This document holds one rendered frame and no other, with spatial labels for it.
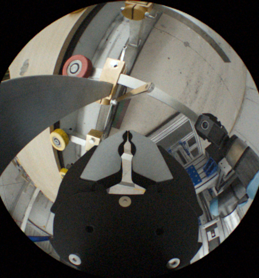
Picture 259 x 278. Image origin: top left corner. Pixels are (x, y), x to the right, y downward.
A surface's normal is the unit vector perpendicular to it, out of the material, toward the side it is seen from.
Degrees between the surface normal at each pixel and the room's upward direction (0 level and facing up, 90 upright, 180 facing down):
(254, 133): 90
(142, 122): 0
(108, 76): 0
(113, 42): 0
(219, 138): 30
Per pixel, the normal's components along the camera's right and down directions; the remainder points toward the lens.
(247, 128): -0.94, -0.29
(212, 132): -0.47, 0.26
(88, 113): -0.01, 0.53
